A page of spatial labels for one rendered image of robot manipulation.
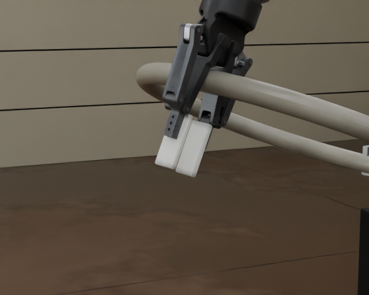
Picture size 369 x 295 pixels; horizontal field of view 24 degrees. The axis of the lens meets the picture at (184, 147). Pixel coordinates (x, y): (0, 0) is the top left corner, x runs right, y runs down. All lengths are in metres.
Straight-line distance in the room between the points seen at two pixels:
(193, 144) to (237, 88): 0.10
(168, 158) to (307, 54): 7.51
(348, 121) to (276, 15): 7.31
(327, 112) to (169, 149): 0.20
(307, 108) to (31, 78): 6.47
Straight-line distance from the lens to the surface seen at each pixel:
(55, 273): 4.58
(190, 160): 1.08
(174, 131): 1.04
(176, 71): 1.03
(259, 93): 1.02
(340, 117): 1.02
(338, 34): 8.72
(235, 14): 1.05
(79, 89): 7.55
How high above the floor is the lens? 1.41
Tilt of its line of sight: 10 degrees down
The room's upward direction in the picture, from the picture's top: straight up
